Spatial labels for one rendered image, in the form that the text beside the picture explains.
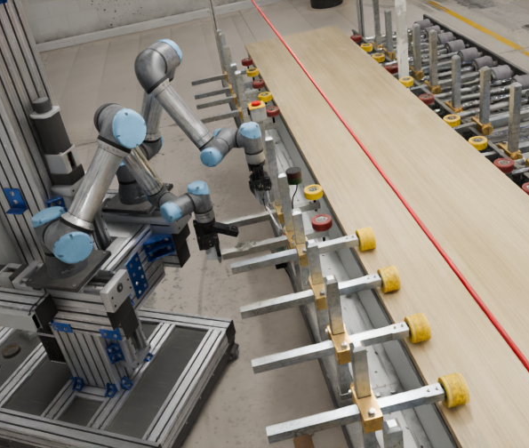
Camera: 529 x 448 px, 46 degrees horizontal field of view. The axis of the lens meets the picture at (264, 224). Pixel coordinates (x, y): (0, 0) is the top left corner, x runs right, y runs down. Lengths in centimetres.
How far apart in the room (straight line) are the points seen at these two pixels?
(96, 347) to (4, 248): 58
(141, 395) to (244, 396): 49
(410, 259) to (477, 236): 27
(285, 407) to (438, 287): 116
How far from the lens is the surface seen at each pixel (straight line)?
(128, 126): 206
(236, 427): 298
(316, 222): 247
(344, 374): 198
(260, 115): 281
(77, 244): 210
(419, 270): 219
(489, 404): 178
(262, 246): 248
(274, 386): 310
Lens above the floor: 223
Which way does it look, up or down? 32 degrees down
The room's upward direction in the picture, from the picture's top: 11 degrees counter-clockwise
